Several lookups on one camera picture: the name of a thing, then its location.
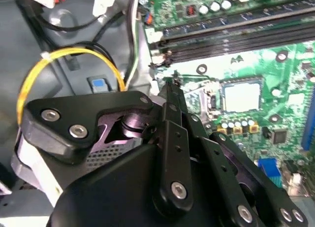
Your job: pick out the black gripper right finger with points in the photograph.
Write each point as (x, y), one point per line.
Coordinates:
(220, 160)

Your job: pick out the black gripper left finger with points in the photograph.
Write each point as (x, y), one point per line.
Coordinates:
(61, 106)

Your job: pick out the silver CPU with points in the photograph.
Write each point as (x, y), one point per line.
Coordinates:
(242, 97)

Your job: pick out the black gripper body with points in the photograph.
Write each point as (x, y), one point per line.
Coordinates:
(105, 195)

